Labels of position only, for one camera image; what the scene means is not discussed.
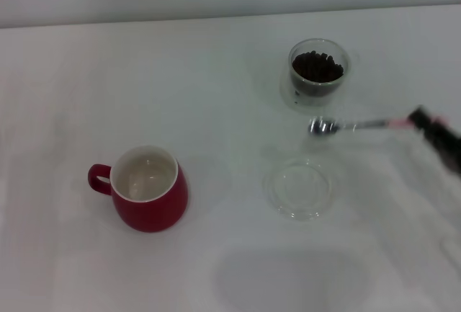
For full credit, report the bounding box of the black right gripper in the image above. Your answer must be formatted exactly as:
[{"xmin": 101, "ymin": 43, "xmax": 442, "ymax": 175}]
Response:
[{"xmin": 408, "ymin": 105, "xmax": 461, "ymax": 176}]

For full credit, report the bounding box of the pink handled metal spoon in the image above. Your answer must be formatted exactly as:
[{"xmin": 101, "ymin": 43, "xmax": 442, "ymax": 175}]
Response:
[{"xmin": 308, "ymin": 113, "xmax": 449, "ymax": 138}]

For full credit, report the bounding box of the red ceramic mug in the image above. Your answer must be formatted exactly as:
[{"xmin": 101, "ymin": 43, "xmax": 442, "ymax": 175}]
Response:
[{"xmin": 87, "ymin": 145, "xmax": 189, "ymax": 233}]

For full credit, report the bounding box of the clear glass cup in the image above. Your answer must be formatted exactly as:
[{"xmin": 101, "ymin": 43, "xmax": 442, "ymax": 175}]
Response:
[{"xmin": 287, "ymin": 37, "xmax": 361, "ymax": 97}]

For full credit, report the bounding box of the coffee beans heap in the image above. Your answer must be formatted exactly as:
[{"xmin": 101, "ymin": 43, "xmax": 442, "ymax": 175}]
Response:
[{"xmin": 290, "ymin": 50, "xmax": 345, "ymax": 97}]

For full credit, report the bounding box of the empty clear glass saucer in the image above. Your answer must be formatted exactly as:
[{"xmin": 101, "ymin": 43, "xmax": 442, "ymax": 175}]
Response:
[{"xmin": 264, "ymin": 156, "xmax": 334, "ymax": 223}]

